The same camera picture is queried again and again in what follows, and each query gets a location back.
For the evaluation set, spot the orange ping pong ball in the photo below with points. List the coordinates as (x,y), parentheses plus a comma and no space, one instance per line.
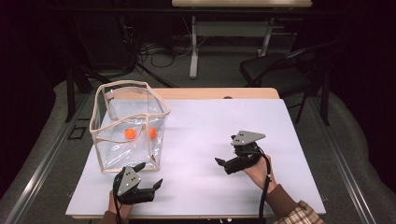
(152,132)
(130,133)

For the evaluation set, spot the metal floor rail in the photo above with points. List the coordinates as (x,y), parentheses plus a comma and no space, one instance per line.
(342,161)
(40,161)

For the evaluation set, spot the person's left hand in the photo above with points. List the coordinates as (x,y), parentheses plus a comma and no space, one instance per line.
(121,210)

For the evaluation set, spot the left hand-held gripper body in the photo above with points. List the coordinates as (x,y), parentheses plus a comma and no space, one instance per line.
(129,183)

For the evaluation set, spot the black folding chair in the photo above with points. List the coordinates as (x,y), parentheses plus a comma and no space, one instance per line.
(271,71)

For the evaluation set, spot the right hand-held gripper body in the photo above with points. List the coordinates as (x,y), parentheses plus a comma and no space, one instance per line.
(244,155)

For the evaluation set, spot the clear bag with beige trim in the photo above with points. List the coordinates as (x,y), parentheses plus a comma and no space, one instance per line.
(124,152)

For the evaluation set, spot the person's right hand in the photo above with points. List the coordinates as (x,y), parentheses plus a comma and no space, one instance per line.
(260,175)

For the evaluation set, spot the white-framed desk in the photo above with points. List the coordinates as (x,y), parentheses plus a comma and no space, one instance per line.
(230,29)

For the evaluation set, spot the black metal stand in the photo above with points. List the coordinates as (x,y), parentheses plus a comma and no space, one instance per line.
(71,93)

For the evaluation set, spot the wooden table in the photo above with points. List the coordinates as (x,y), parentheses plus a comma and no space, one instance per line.
(218,93)

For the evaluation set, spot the black floor socket frame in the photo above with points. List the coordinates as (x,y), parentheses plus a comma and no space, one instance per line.
(77,132)

